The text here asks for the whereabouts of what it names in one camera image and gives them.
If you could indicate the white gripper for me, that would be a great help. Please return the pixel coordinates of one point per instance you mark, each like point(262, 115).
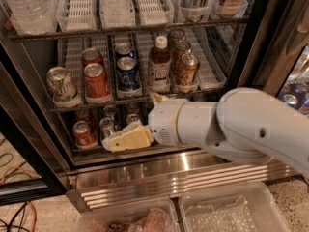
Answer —
point(163, 120)

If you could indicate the green white 7up can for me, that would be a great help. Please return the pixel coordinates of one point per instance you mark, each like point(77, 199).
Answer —
point(60, 82)

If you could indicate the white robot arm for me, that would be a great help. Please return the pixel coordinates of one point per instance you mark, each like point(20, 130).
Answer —
point(246, 125)

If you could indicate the bottom gold brown can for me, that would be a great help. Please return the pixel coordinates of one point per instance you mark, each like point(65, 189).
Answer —
point(132, 118)

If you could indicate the bottom silver can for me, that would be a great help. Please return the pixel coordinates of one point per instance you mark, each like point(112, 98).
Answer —
point(107, 127)

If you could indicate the front blue pepsi can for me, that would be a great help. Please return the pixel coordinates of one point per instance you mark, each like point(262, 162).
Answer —
point(127, 74)

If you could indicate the blue pepsi can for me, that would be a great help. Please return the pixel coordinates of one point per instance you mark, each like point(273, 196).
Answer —
point(124, 50)
point(127, 74)

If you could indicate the front orange soda can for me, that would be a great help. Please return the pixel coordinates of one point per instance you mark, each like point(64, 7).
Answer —
point(96, 80)

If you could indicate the orange soda can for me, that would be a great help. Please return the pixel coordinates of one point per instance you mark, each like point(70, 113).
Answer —
point(90, 56)
point(96, 80)

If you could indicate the front brown root beer can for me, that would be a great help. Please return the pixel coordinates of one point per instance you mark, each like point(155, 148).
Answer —
point(187, 68)

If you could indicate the brown root beer can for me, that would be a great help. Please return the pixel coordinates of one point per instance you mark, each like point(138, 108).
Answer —
point(174, 36)
point(178, 50)
point(187, 68)

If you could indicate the bottom front orange can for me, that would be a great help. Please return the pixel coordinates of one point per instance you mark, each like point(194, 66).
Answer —
point(83, 133)

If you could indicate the rear blue pepsi can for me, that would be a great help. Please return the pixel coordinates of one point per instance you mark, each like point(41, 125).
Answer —
point(124, 50)

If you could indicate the white empty shelf tray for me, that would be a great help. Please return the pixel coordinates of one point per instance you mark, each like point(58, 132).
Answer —
point(209, 74)

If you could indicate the middle brown root beer can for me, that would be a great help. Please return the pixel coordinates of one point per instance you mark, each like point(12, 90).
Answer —
point(178, 50)

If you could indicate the rear orange soda can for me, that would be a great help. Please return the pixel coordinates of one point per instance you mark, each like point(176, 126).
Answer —
point(90, 56)

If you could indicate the rear brown root beer can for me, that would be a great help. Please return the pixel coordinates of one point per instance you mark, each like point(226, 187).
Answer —
point(174, 36)

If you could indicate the left open fridge door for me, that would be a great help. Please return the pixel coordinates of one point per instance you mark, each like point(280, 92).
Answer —
point(20, 124)

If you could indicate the right fridge glass door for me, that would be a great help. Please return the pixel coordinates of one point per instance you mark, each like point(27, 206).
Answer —
point(276, 34)

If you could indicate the brown tea bottle white cap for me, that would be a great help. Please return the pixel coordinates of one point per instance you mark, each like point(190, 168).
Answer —
point(159, 63)

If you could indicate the left clear plastic bin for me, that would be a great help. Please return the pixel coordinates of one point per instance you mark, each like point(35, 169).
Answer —
point(153, 215)

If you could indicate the clear plastic bin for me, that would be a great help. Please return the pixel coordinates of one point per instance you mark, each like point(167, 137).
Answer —
point(245, 207)
point(153, 215)

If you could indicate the right clear plastic bin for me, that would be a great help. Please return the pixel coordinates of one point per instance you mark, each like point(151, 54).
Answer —
point(245, 207)

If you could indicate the clear water bottle top left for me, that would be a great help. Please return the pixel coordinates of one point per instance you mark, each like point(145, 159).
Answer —
point(33, 17)

